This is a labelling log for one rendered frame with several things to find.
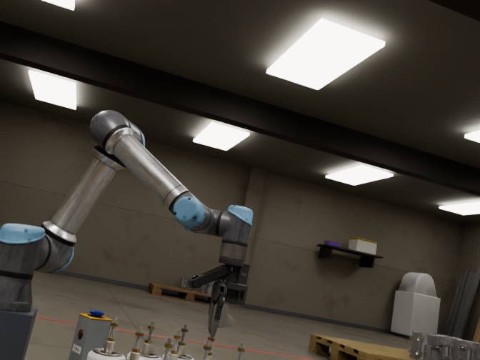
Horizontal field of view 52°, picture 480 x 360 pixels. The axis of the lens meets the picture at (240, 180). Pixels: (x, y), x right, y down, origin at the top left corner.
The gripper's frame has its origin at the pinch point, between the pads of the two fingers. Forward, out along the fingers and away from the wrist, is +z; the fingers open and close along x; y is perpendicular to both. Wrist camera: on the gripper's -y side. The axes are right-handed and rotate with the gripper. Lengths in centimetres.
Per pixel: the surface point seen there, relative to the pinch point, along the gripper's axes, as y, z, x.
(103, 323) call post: -27.6, 4.3, 14.0
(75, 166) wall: -89, -155, 769
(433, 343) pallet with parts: 235, 4, 198
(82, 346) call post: -31.8, 10.8, 12.9
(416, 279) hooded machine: 599, -82, 710
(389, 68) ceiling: 191, -234, 245
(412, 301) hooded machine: 590, -37, 703
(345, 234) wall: 462, -147, 775
